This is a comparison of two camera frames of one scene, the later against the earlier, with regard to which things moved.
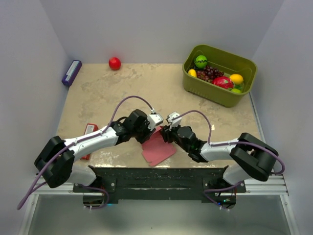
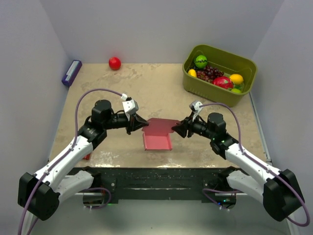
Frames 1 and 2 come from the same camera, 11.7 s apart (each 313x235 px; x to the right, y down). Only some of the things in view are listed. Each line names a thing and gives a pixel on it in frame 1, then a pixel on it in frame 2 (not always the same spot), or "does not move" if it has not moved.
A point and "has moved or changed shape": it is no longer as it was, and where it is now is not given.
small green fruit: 235,90 does not move
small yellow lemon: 192,72 does not move
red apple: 114,63 does not move
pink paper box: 155,150 has moved or changed shape
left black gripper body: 142,134 → 129,128
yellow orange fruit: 236,79 does not move
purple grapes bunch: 209,73 does not move
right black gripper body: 170,135 → 192,126
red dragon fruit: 223,82 does not move
